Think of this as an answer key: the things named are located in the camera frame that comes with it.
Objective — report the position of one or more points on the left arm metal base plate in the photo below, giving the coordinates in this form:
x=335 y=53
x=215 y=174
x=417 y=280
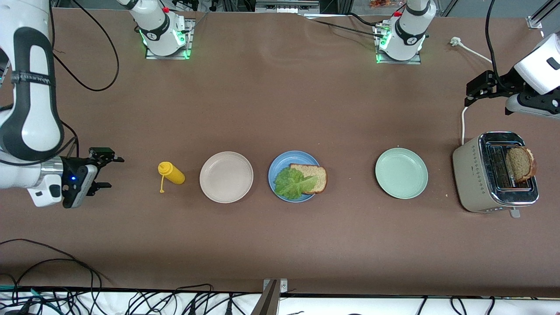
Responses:
x=415 y=61

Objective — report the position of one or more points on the mint green plate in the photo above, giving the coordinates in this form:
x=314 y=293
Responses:
x=401 y=173

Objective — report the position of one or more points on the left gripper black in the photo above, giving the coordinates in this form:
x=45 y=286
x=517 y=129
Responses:
x=503 y=82

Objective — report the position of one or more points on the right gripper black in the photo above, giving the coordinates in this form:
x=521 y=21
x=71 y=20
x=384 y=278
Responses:
x=71 y=164

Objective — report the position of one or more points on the yellow mustard squeeze bottle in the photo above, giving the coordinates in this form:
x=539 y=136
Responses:
x=175 y=174

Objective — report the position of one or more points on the green lettuce leaf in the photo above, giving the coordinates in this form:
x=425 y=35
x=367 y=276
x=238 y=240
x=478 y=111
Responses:
x=293 y=183

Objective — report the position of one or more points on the small metal bracket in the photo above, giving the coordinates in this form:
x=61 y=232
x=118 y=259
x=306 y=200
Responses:
x=283 y=286

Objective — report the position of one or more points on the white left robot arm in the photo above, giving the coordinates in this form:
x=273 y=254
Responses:
x=407 y=30

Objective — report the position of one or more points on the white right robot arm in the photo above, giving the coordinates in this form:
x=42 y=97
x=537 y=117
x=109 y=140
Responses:
x=30 y=109

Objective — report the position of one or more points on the blue plate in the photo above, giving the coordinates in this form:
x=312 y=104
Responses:
x=280 y=164

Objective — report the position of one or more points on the beige plate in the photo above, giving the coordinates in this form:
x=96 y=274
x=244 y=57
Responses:
x=226 y=177

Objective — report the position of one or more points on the beige and chrome toaster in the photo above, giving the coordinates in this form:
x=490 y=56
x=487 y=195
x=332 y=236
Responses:
x=472 y=179

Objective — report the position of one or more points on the brown bread slice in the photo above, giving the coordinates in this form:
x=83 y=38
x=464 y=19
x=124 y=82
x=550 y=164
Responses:
x=318 y=177
x=520 y=164

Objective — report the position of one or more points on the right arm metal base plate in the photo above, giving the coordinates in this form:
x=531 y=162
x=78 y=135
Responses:
x=186 y=43

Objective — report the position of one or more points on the orange snack bag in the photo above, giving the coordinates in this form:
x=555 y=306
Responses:
x=380 y=3

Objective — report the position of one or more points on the aluminium profile bar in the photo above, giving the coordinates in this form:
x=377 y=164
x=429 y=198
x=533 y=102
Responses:
x=267 y=302

